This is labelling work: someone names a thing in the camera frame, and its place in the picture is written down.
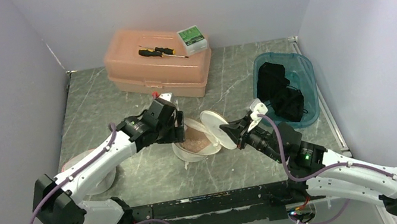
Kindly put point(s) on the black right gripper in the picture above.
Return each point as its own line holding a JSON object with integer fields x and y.
{"x": 239, "y": 134}

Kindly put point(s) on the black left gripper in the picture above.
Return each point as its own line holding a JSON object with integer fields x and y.
{"x": 176, "y": 133}

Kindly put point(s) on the white mesh laundry bag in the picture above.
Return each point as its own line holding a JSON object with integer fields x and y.
{"x": 208, "y": 123}

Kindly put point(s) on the beige pink bra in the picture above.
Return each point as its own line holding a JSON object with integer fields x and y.
{"x": 195, "y": 140}

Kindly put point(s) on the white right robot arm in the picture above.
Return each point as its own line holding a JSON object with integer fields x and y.
{"x": 314, "y": 169}

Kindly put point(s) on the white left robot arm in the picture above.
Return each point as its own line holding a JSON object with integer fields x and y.
{"x": 60, "y": 199}

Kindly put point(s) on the black cloth garment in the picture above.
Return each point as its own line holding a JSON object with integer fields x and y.
{"x": 273, "y": 87}

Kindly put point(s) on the pink plastic toolbox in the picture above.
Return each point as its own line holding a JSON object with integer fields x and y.
{"x": 131, "y": 72}

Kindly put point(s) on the black yellow screwdriver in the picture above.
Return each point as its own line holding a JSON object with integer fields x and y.
{"x": 158, "y": 52}

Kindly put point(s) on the green white small box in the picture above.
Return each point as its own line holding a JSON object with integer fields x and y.
{"x": 193, "y": 40}

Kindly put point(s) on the teal plastic bin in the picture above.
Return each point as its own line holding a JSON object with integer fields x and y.
{"x": 299, "y": 70}

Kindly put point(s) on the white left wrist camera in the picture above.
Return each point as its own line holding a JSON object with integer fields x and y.
{"x": 169, "y": 97}

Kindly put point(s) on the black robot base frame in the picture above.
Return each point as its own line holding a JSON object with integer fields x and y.
{"x": 270, "y": 201}

